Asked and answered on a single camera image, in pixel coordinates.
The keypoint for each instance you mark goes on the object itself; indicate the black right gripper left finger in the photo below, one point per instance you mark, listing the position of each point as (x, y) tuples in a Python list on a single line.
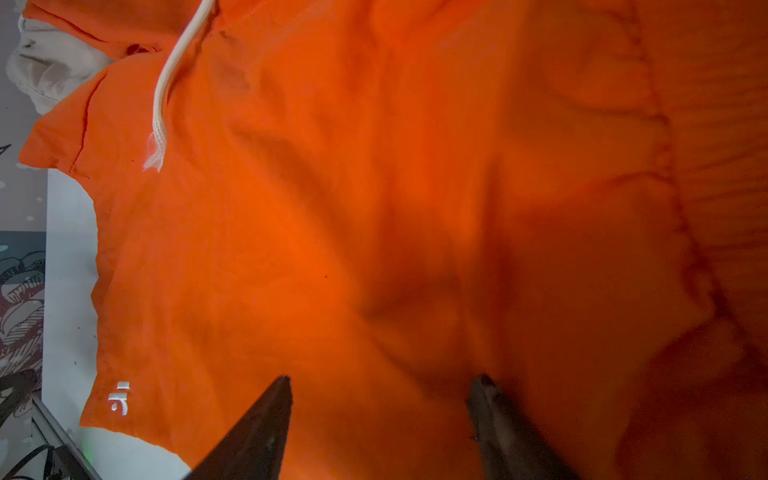
[(254, 447)]

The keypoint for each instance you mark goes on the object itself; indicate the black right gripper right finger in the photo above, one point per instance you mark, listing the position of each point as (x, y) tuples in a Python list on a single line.
[(510, 445)]

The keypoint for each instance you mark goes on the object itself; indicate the orange shorts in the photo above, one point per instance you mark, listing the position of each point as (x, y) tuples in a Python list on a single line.
[(385, 199)]

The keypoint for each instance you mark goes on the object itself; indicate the beige shorts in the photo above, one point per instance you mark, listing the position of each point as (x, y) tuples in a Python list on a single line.
[(48, 65)]

